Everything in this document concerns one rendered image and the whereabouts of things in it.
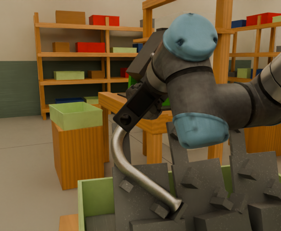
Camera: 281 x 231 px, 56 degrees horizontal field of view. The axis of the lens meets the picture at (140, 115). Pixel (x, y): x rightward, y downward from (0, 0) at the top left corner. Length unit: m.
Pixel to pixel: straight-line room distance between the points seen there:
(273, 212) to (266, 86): 0.46
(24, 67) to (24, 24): 0.90
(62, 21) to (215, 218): 5.73
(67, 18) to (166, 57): 5.80
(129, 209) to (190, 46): 0.47
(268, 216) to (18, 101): 6.19
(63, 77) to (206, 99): 5.76
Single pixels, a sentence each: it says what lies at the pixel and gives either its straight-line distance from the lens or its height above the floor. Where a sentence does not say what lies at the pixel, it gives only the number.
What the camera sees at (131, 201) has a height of 0.95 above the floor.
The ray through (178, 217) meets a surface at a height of 0.94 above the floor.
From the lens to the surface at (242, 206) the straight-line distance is 0.77.
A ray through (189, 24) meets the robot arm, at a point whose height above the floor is 1.36.
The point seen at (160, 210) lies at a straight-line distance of 0.68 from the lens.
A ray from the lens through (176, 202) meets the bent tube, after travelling 0.70.
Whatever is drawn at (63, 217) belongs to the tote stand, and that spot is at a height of 0.79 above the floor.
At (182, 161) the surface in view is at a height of 1.04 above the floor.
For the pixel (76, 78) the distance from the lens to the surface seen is 6.14.
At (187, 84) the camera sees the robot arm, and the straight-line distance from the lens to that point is 0.39.
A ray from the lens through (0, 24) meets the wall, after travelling 6.61.
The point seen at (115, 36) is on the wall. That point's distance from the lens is 6.96.
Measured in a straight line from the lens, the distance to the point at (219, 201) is 0.75.
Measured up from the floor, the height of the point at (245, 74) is 0.94.
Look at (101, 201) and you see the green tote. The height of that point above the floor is 0.89.
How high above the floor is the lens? 1.31
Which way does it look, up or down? 12 degrees down
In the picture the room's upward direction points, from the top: straight up
